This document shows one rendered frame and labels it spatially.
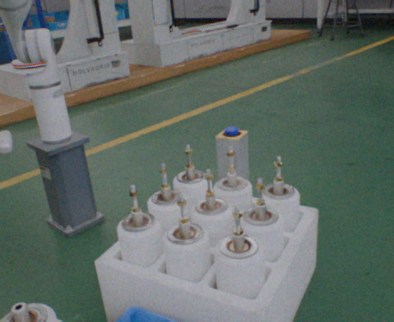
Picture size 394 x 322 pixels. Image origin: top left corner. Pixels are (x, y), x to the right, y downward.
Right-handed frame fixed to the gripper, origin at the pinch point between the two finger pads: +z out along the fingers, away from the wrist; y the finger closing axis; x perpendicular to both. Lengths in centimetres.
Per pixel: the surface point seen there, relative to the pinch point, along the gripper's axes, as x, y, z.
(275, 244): 55, 38, -2
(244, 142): 67, 2, -9
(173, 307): 33, 37, 9
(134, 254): 28.5, 25.8, 2.7
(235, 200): 55, 21, -3
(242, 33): 220, -266, 3
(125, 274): 26.1, 27.5, 6.0
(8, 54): 12, -432, 51
